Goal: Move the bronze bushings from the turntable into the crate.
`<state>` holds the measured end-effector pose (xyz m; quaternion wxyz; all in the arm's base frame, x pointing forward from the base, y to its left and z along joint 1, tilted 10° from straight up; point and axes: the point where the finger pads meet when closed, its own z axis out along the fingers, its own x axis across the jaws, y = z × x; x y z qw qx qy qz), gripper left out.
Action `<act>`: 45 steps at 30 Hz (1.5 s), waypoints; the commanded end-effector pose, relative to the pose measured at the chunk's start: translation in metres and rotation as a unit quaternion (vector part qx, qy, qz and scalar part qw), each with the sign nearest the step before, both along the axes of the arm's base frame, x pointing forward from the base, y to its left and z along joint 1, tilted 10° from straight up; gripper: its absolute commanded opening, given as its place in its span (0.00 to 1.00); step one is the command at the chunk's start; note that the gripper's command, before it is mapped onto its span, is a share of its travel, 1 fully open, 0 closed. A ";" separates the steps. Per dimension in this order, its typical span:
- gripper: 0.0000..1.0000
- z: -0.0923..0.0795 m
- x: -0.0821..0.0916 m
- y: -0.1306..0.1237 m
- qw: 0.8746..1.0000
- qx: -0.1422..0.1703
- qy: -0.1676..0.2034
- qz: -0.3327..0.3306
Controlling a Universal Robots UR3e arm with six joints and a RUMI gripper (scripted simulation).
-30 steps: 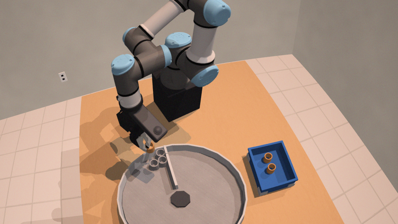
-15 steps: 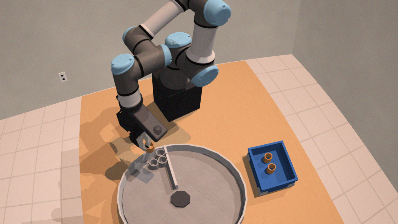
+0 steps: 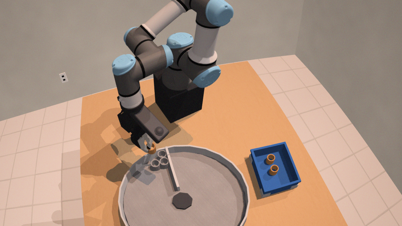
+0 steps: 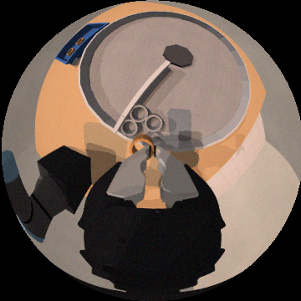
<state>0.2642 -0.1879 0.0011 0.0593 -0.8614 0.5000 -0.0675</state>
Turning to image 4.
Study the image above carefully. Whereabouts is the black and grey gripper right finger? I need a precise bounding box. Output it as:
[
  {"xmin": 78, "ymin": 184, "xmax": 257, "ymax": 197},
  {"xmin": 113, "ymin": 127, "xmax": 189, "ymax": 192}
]
[{"xmin": 154, "ymin": 145, "xmax": 226, "ymax": 229}]

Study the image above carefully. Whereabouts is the blue plastic crate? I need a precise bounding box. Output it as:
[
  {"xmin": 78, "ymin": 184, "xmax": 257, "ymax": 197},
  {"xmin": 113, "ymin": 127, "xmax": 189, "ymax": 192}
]
[{"xmin": 55, "ymin": 23, "xmax": 110, "ymax": 66}]

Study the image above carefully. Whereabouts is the bronze bushing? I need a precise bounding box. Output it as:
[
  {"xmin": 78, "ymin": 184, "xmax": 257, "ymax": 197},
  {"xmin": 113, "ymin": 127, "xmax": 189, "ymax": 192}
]
[
  {"xmin": 67, "ymin": 48, "xmax": 75, "ymax": 56},
  {"xmin": 76, "ymin": 38, "xmax": 85, "ymax": 45},
  {"xmin": 130, "ymin": 134, "xmax": 154, "ymax": 160}
]

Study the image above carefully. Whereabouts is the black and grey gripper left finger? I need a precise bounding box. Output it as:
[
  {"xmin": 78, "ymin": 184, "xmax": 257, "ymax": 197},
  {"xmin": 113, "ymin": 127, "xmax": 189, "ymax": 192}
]
[{"xmin": 78, "ymin": 145, "xmax": 151, "ymax": 229}]

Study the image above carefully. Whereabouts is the grey metal sleeve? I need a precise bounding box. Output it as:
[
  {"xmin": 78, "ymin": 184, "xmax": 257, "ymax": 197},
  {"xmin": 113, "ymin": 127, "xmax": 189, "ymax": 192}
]
[
  {"xmin": 145, "ymin": 113, "xmax": 162, "ymax": 132},
  {"xmin": 130, "ymin": 105, "xmax": 148, "ymax": 123},
  {"xmin": 120, "ymin": 118, "xmax": 139, "ymax": 136}
]

